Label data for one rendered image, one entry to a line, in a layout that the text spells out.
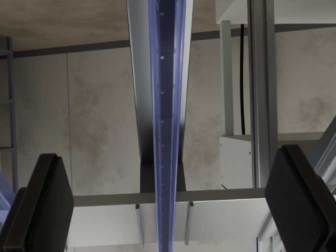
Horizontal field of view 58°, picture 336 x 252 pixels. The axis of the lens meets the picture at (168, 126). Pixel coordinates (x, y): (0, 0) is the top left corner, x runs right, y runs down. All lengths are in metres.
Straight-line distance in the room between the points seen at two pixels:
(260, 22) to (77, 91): 3.34
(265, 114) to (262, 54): 0.12
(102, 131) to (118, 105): 0.37
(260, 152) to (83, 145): 3.31
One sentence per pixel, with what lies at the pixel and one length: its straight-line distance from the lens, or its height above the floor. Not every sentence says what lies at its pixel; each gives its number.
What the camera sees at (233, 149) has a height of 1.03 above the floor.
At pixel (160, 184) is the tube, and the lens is 0.20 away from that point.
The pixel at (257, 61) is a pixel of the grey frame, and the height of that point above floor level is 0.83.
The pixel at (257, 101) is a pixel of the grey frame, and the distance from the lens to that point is 0.62.
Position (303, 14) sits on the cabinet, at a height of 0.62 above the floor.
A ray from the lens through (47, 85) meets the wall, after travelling 4.09.
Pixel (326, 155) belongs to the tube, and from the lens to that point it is 0.22.
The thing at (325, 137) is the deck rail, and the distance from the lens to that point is 0.50.
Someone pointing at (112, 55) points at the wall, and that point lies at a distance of 3.70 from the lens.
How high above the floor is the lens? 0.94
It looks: 1 degrees up
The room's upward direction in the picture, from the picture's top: 178 degrees clockwise
